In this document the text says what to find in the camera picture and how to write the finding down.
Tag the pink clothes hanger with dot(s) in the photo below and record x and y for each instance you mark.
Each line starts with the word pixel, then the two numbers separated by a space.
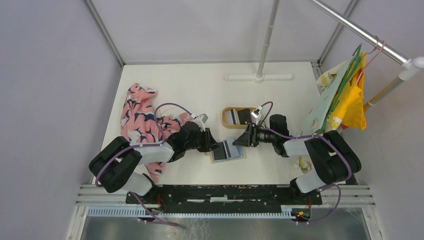
pixel 371 61

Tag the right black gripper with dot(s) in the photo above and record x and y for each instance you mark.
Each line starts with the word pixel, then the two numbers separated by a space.
pixel 248 137

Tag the oval wooden card tray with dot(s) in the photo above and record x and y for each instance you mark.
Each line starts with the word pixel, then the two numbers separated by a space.
pixel 233 126

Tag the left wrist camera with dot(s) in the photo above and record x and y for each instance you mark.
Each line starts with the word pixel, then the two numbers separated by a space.
pixel 201 119

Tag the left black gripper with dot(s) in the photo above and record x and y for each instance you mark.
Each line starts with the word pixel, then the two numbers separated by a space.
pixel 210 143

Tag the white magnetic stripe card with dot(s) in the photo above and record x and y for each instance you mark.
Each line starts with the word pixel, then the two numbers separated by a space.
pixel 221 153

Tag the pink patterned garment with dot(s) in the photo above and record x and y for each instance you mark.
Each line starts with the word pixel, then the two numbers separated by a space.
pixel 137 121

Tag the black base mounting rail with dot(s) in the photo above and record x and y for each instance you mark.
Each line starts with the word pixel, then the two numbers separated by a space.
pixel 228 199

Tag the green clothes hanger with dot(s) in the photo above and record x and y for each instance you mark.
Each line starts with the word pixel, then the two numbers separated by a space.
pixel 346 107

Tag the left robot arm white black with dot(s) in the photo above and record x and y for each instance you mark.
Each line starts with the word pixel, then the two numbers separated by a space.
pixel 114 167

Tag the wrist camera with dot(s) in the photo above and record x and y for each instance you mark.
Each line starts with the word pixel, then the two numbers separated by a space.
pixel 256 113
pixel 201 119

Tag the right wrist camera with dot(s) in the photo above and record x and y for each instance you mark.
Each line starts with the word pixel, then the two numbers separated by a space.
pixel 256 113

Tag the yellow dinosaur print garment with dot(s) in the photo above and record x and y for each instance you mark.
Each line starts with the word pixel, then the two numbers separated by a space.
pixel 315 118

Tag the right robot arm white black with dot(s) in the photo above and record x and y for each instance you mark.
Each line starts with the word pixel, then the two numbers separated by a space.
pixel 333 160

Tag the white rack pole with base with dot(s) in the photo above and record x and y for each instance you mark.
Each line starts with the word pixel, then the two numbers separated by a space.
pixel 259 76

